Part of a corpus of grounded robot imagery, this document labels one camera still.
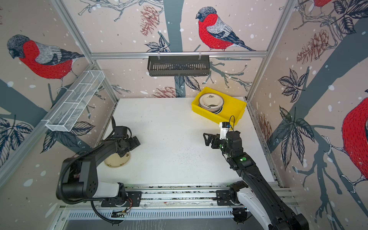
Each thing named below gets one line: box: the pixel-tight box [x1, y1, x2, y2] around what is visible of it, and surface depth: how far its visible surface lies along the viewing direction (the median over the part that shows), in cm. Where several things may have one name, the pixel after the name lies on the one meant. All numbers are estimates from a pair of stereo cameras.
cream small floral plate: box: [198, 92, 225, 110], surface depth 115 cm
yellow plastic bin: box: [191, 87, 247, 126], surface depth 113 cm
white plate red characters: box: [198, 103, 225, 115], surface depth 109 cm
